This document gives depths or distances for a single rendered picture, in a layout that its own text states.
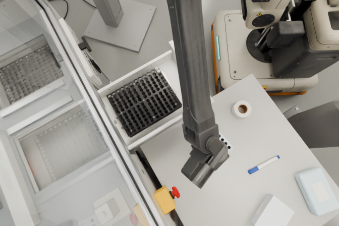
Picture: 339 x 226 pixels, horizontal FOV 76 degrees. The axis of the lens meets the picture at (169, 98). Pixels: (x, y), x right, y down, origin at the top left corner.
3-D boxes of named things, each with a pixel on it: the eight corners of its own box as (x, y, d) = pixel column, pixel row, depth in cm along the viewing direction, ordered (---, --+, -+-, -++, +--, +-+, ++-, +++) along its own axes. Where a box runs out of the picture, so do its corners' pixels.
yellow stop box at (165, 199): (167, 183, 78) (166, 185, 71) (178, 202, 77) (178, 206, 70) (155, 191, 78) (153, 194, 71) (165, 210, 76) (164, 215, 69)
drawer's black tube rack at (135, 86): (159, 72, 90) (157, 66, 83) (181, 108, 85) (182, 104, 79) (110, 100, 87) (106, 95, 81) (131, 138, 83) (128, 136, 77)
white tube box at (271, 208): (267, 192, 84) (273, 195, 79) (287, 209, 82) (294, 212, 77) (249, 221, 82) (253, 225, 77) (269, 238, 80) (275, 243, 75)
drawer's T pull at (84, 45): (84, 37, 88) (82, 35, 86) (92, 51, 86) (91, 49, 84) (76, 41, 87) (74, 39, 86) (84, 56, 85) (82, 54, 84)
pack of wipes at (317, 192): (292, 174, 85) (298, 174, 81) (315, 166, 86) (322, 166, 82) (310, 214, 82) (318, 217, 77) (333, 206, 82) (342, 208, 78)
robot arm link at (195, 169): (215, 134, 49) (191, 121, 55) (183, 177, 47) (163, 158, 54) (236, 158, 55) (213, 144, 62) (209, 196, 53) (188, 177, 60)
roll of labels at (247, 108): (238, 122, 91) (241, 120, 87) (228, 108, 93) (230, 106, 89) (251, 112, 92) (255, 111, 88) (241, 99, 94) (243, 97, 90)
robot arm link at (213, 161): (233, 149, 54) (214, 134, 55) (217, 171, 53) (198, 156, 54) (227, 149, 61) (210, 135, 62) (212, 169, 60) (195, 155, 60)
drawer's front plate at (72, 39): (73, 32, 97) (61, 16, 87) (103, 85, 91) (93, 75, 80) (70, 34, 97) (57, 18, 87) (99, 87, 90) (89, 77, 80)
